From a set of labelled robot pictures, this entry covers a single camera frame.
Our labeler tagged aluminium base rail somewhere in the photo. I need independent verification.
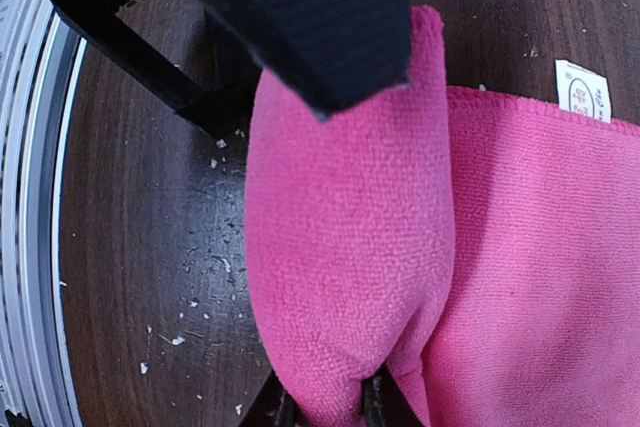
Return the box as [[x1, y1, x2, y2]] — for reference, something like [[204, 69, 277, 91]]
[[1, 0, 87, 426]]

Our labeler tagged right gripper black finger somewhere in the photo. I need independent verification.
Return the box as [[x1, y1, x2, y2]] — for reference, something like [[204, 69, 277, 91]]
[[238, 371, 299, 427], [362, 365, 423, 427]]

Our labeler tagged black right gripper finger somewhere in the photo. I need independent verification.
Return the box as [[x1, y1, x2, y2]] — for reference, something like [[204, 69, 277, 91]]
[[201, 0, 411, 120], [50, 0, 260, 139]]

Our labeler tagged pink towel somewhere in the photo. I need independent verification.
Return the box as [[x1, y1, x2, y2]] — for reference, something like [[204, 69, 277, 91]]
[[245, 6, 639, 426]]

